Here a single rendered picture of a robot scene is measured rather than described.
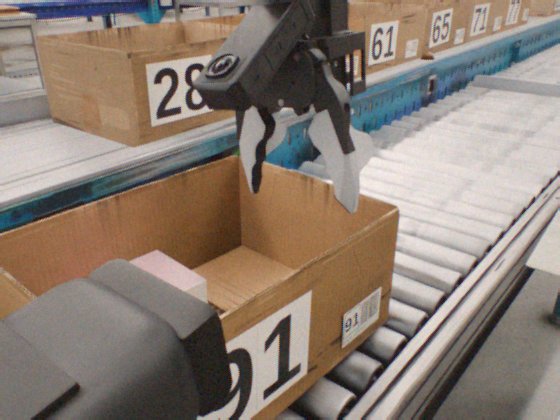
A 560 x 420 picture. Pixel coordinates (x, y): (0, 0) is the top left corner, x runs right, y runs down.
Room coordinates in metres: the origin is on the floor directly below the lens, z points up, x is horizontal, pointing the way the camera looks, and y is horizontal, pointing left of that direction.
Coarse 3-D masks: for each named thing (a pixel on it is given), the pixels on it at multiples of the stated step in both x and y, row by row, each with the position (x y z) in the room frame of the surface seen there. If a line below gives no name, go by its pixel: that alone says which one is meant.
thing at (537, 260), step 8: (552, 224) 0.85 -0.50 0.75; (552, 232) 0.82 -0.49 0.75; (544, 240) 0.79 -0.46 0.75; (552, 240) 0.79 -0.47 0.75; (536, 248) 0.77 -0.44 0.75; (544, 248) 0.77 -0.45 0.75; (552, 248) 0.77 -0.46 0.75; (536, 256) 0.74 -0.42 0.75; (544, 256) 0.74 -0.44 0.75; (552, 256) 0.74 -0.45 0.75; (528, 264) 0.72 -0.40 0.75; (536, 264) 0.72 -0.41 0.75; (544, 264) 0.72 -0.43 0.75; (552, 264) 0.72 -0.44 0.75; (552, 272) 0.69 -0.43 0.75
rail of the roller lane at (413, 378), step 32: (544, 192) 1.01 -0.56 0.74; (544, 224) 0.89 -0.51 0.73; (512, 256) 0.75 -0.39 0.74; (480, 288) 0.66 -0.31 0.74; (448, 320) 0.59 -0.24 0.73; (480, 320) 0.64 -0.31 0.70; (416, 352) 0.52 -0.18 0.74; (448, 352) 0.54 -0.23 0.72; (384, 384) 0.46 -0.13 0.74; (416, 384) 0.47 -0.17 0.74; (352, 416) 0.41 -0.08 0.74; (384, 416) 0.41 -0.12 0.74; (416, 416) 0.48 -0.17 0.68
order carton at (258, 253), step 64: (128, 192) 0.62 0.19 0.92; (192, 192) 0.70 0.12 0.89; (320, 192) 0.66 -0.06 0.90; (0, 256) 0.50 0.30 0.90; (64, 256) 0.55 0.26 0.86; (128, 256) 0.61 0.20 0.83; (192, 256) 0.69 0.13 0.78; (256, 256) 0.73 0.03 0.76; (320, 256) 0.46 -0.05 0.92; (384, 256) 0.55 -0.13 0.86; (256, 320) 0.38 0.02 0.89; (320, 320) 0.46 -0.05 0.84; (384, 320) 0.57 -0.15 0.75
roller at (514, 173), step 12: (384, 144) 1.33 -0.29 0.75; (396, 144) 1.32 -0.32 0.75; (420, 156) 1.26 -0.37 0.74; (432, 156) 1.24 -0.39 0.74; (444, 156) 1.23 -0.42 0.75; (456, 156) 1.22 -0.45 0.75; (480, 168) 1.17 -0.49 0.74; (492, 168) 1.15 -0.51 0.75; (504, 168) 1.14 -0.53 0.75; (528, 180) 1.10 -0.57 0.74; (540, 180) 1.09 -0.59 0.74
